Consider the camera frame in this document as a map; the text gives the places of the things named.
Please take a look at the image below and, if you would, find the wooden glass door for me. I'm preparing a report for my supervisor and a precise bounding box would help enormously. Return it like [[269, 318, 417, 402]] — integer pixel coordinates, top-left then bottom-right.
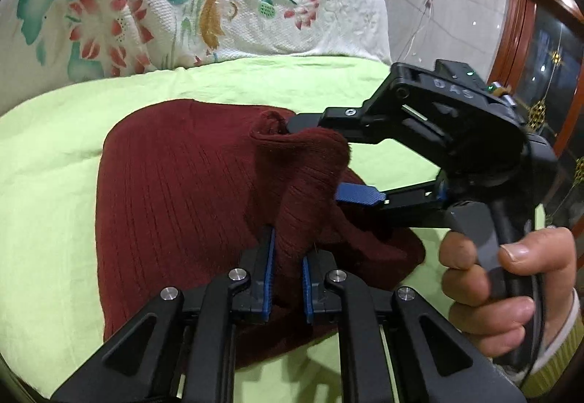
[[486, 0, 584, 157]]

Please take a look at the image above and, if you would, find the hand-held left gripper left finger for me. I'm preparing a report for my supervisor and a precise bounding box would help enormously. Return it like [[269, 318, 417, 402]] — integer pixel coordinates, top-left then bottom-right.
[[50, 227, 278, 403]]

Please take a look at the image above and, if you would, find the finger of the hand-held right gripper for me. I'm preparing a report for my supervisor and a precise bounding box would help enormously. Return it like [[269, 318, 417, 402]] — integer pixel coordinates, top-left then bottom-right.
[[334, 176, 452, 230], [287, 108, 452, 145]]

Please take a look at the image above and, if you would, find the white wall cable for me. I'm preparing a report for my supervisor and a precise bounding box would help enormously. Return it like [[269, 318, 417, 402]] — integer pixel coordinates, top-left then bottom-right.
[[395, 6, 432, 64]]

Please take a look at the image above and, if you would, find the light green bed sheet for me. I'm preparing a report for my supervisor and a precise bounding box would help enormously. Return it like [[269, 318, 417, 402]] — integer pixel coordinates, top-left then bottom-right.
[[0, 56, 548, 403]]

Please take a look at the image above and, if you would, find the person's right hand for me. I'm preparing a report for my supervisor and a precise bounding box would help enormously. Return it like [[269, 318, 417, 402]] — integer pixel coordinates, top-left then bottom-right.
[[439, 227, 576, 360]]

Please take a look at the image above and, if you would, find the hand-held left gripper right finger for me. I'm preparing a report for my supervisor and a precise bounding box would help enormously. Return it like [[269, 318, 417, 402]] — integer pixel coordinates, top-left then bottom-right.
[[301, 250, 527, 403]]

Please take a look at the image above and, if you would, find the maroon hooded knit sweater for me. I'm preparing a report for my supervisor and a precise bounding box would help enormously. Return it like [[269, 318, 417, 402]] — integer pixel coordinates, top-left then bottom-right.
[[96, 98, 427, 369]]

